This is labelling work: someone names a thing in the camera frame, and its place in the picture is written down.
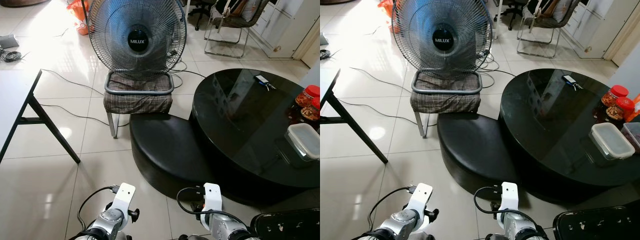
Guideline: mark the clear plastic box white lid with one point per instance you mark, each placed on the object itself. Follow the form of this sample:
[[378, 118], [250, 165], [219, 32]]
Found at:
[[305, 140], [612, 140]]

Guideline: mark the clear open plastic box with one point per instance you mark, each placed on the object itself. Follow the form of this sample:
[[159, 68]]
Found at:
[[633, 134]]

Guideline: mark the grey flat device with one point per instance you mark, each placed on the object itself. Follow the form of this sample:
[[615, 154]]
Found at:
[[323, 39], [7, 41]]

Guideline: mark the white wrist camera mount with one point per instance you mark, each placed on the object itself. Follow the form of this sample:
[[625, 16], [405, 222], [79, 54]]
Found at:
[[509, 197], [212, 197], [122, 196], [421, 196]]

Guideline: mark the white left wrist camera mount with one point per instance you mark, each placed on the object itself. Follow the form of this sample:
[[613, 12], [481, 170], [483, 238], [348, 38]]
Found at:
[[122, 196], [421, 196]]

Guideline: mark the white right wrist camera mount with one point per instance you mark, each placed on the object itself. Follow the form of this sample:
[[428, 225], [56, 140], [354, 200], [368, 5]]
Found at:
[[509, 197], [212, 197]]

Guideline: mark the checked cushion metal stool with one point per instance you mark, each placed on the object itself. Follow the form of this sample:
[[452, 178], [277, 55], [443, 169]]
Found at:
[[444, 100], [137, 100]]

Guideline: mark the red lidded snack jar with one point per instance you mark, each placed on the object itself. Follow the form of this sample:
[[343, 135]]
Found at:
[[621, 109], [306, 96], [312, 111], [614, 95]]

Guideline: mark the black round glass table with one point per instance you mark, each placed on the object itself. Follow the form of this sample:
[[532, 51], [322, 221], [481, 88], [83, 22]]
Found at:
[[240, 125], [550, 125]]

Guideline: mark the black glossy chair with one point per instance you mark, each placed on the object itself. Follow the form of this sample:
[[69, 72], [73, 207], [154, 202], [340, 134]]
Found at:
[[290, 225], [600, 224]]

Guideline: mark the white cabinet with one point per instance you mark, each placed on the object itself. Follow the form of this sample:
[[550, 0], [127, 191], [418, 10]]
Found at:
[[600, 22], [285, 25]]

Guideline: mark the chrome frame cushioned chair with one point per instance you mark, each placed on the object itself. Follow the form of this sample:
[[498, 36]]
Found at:
[[235, 22], [545, 22]]

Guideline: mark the black swivel office chair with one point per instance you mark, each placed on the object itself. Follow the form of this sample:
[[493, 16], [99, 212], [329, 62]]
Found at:
[[199, 10], [511, 10]]

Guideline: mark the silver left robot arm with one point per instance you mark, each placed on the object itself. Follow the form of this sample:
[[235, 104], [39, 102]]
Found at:
[[107, 225], [402, 226]]

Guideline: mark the white table with black legs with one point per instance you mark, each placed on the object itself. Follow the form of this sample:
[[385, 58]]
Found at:
[[12, 100]]

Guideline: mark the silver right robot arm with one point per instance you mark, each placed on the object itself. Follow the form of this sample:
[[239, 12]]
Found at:
[[520, 229], [225, 227]]

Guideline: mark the orange plastic object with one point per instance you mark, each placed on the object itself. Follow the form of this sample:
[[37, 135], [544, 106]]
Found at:
[[635, 107]]

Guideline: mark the orange plastic bag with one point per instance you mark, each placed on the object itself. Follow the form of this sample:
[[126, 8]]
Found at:
[[78, 15], [387, 12]]

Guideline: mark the black low round bench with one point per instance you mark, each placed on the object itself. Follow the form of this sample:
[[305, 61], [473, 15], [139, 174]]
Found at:
[[472, 150], [165, 150]]

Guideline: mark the black MILUX pedestal fan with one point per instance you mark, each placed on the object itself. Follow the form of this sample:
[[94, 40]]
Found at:
[[443, 40], [137, 41]]

